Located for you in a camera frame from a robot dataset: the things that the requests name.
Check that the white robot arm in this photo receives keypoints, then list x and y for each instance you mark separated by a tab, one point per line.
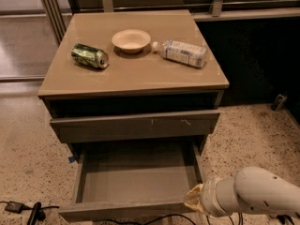
253	190

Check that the white paper bowl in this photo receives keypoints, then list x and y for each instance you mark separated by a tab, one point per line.
131	40

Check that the crushed green soda can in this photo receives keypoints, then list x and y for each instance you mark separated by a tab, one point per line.
89	56

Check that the metal railing frame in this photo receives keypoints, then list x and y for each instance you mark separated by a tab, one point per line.
201	10

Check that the grey wooden drawer cabinet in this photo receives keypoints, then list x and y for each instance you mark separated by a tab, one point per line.
131	83

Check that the blue tape piece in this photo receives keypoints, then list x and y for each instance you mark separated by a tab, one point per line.
71	159

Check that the small dark floor object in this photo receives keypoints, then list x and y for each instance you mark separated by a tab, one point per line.
279	102

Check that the black clamp tool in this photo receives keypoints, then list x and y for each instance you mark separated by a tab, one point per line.
37	214

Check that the black power adapter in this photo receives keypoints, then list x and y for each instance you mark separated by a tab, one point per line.
14	207

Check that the grey top drawer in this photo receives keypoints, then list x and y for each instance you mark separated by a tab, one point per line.
134	126

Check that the clear plastic water bottle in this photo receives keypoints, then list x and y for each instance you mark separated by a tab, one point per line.
181	52

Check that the grey drawer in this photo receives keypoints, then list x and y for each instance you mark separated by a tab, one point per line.
134	126
133	179

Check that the yellow foam padded gripper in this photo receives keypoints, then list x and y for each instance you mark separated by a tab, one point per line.
208	197

